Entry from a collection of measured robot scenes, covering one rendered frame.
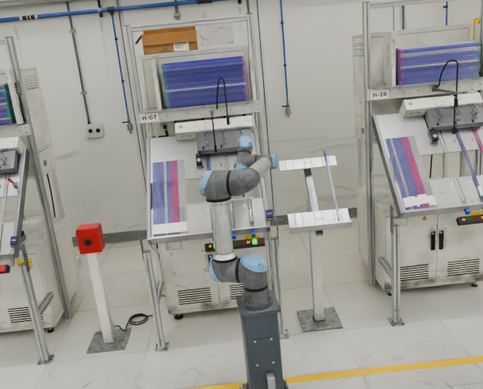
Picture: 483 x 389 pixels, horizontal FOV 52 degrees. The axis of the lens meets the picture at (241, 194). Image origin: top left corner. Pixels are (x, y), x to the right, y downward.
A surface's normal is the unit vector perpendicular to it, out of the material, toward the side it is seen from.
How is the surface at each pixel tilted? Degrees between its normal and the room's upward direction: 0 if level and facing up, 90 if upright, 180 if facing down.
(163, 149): 45
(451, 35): 90
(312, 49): 90
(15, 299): 90
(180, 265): 90
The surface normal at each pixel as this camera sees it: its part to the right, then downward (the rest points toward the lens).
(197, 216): -0.04, -0.48
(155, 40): 0.07, 0.11
